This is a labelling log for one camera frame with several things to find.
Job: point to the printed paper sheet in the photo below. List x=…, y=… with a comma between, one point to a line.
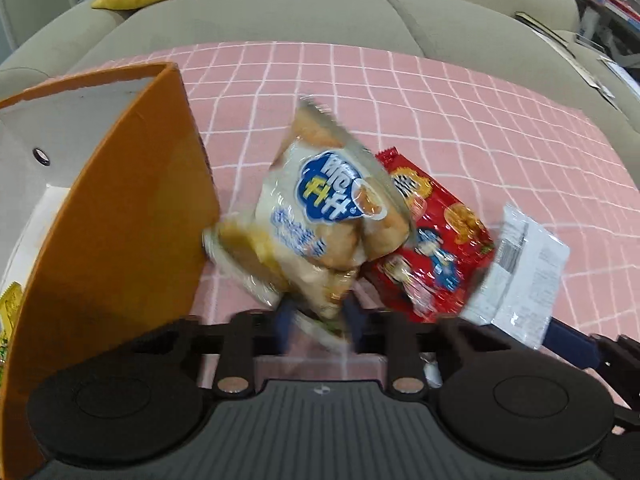
x=580, y=62

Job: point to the orange cardboard box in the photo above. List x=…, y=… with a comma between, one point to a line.
x=115, y=220

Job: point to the pink checkered tablecloth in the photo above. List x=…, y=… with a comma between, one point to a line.
x=450, y=110

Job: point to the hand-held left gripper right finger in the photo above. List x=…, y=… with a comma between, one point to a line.
x=356, y=327

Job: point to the cluttered side shelf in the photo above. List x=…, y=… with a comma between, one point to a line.
x=610, y=15

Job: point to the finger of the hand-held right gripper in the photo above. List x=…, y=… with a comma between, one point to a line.
x=572, y=344

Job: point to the yellow snack packet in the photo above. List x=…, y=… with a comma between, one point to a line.
x=7, y=320

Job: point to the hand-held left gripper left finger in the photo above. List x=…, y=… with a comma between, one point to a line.
x=282, y=327

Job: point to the dark book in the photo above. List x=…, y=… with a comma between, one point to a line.
x=540, y=22

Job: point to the pale bread snack bag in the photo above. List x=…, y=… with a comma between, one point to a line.
x=320, y=210

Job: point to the beige sofa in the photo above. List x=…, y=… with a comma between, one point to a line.
x=300, y=10

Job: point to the white snack packet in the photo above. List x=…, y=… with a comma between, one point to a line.
x=525, y=270

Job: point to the white booklet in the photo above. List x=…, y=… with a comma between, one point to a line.
x=622, y=75

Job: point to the red snack bag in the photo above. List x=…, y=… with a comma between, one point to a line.
x=440, y=245

